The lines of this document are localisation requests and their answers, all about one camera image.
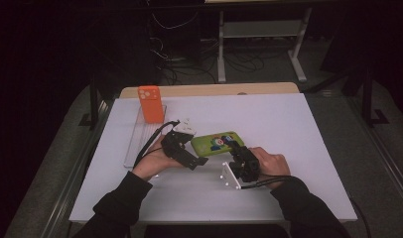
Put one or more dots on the green clown phone case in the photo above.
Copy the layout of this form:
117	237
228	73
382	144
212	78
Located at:
214	143

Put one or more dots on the black metal stand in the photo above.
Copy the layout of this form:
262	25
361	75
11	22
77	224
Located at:
368	99

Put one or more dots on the orange phone case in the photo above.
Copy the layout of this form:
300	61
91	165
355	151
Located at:
151	104

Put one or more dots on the person's left hand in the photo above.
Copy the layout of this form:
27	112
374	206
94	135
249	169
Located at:
153	162

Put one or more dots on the grey metal rail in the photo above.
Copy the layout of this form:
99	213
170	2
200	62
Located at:
77	172
384	158

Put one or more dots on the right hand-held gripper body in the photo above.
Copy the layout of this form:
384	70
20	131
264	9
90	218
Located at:
245	167

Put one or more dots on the clear plastic tray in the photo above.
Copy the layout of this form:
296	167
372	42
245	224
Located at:
141	139

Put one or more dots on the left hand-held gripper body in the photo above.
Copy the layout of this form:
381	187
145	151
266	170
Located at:
174	143

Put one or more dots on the person's right hand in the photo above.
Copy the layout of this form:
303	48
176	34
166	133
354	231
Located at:
274	167

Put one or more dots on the white metal desk frame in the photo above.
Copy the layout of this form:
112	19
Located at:
262	29

